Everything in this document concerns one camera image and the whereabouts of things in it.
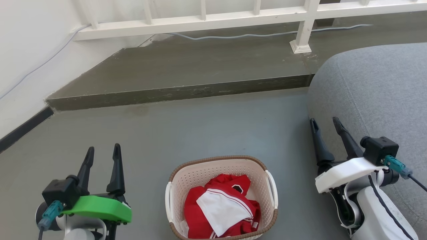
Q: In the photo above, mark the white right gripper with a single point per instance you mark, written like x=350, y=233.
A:
x=347, y=171

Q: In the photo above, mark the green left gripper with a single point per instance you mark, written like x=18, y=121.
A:
x=100, y=206

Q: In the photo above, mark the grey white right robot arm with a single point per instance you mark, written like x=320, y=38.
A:
x=377, y=213

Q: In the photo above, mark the cream perforated laundry basket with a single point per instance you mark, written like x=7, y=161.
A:
x=190, y=173

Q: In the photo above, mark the grey fabric sofa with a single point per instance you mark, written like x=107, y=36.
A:
x=373, y=86

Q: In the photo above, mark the black baseboard strip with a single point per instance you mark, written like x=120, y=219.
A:
x=23, y=128

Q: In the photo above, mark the red jersey garment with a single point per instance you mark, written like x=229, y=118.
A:
x=193, y=210

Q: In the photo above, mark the white garment with red trim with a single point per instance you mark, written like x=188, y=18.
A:
x=220, y=208

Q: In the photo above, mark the raised concrete step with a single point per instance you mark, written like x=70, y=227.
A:
x=193, y=66

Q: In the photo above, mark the white wooden railing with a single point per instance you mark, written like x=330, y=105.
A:
x=200, y=22

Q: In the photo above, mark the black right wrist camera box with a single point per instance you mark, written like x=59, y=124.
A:
x=380, y=150

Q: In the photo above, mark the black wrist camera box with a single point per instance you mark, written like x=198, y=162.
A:
x=380, y=150
x=60, y=191

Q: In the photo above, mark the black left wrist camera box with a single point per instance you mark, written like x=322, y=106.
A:
x=60, y=191

